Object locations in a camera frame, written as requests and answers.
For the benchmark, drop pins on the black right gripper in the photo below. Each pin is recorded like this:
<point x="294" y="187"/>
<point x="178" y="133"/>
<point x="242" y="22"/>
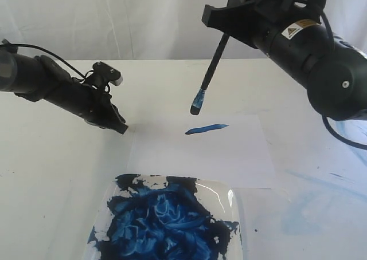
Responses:
<point x="252" y="22"/>

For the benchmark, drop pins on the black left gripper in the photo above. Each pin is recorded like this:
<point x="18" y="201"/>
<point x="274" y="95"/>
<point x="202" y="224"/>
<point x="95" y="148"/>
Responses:
<point x="100" y="112"/>

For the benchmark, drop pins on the black paintbrush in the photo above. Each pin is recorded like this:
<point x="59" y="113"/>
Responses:
<point x="199" y="98"/>

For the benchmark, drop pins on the white paper sheet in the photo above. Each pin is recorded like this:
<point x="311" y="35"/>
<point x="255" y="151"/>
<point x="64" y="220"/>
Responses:
<point x="228" y="148"/>

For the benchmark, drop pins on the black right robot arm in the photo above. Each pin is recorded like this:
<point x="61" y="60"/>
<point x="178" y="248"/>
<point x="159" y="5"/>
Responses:
<point x="291" y="34"/>

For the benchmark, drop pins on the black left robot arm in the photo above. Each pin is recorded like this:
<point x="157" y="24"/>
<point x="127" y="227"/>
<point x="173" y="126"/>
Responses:
<point x="35" y="74"/>

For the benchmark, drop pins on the white paint palette plate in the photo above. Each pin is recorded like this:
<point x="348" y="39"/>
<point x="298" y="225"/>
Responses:
<point x="166" y="217"/>

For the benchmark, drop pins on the white backdrop curtain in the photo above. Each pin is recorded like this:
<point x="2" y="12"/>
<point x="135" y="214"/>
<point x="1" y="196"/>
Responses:
<point x="112" y="29"/>

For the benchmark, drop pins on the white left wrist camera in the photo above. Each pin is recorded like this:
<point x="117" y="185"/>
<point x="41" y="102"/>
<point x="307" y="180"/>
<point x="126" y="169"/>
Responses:
<point x="107" y="73"/>

